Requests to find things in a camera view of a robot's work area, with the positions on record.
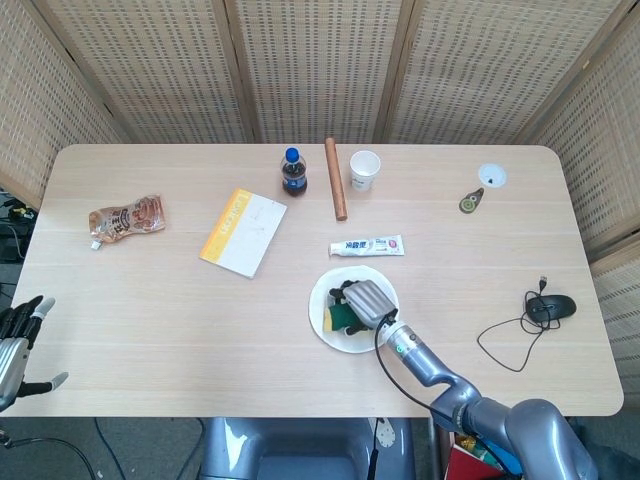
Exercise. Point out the white paper plate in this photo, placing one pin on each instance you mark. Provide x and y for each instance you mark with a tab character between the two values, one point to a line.
340	337

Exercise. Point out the green yellow sponge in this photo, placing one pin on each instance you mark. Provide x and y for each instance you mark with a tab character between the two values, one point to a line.
336	317

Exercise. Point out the woven folding screen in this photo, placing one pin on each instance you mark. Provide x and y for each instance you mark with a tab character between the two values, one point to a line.
320	70

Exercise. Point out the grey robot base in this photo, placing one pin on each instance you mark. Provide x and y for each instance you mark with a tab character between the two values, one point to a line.
305	450

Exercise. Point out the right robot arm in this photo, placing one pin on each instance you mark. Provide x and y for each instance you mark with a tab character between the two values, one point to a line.
450	385

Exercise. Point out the black computer mouse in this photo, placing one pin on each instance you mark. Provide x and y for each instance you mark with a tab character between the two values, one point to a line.
550	306

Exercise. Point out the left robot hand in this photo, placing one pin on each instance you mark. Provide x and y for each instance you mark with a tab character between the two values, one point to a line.
15	345

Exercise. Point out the yellow and white notebook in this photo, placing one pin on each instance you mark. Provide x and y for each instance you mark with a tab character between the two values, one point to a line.
243	232

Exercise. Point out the red box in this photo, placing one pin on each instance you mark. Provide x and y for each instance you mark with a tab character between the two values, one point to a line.
472	462

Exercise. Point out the white toothpaste tube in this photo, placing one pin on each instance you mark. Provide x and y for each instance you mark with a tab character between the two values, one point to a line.
367	246

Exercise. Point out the white paper cup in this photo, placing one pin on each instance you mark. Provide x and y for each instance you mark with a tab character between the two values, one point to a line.
364	170

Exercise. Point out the orange snack pouch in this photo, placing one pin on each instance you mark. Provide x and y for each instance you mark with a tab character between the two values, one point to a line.
127	220

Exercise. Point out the small round tag tool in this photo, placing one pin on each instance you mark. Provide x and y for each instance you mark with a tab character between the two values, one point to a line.
470	201

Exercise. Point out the cola bottle with blue cap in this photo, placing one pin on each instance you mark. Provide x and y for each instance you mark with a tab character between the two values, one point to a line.
294	173

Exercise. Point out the wooden rolling pin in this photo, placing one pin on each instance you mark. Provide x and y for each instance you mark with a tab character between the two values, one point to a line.
335	179

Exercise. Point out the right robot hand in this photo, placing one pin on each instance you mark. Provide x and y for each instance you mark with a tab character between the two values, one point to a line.
367	302

